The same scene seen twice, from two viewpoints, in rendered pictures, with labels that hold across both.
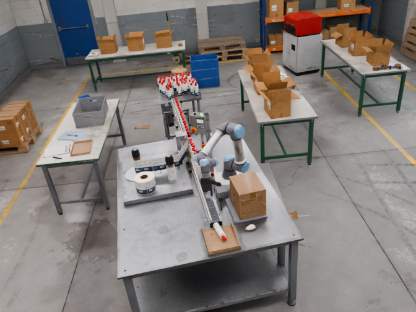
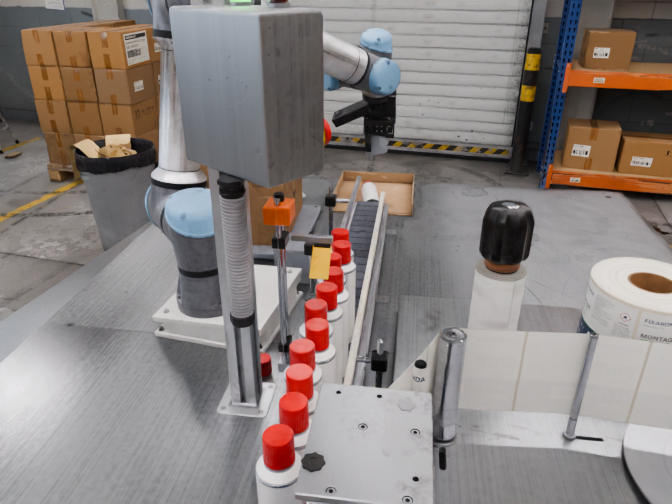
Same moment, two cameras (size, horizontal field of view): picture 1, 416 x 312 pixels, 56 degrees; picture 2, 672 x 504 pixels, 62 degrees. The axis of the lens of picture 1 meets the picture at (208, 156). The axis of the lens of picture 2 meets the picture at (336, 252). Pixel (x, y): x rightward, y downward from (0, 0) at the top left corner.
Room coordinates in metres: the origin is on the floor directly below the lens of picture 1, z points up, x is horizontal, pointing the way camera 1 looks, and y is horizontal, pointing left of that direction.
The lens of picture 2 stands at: (4.19, 0.35, 1.51)
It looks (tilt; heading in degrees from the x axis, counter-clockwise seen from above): 26 degrees down; 197
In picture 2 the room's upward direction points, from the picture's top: straight up
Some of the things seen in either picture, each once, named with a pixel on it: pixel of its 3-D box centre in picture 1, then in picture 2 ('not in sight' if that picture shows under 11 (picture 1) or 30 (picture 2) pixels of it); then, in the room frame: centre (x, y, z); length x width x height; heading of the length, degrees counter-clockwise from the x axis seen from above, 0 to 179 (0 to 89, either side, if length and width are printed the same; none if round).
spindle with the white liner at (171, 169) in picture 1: (171, 168); (498, 285); (3.30, 0.38, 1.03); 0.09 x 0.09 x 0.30
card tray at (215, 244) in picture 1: (220, 238); (374, 191); (2.43, -0.04, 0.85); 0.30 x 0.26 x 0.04; 9
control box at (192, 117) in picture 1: (200, 122); (250, 91); (3.54, 0.05, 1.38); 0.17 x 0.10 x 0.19; 64
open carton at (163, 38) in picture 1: (164, 38); not in sight; (9.00, 0.71, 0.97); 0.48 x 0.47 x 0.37; 3
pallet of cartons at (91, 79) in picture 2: not in sight; (124, 98); (0.10, -2.73, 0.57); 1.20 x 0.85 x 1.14; 3
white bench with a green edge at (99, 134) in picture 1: (90, 151); not in sight; (5.00, 1.68, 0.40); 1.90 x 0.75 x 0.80; 1
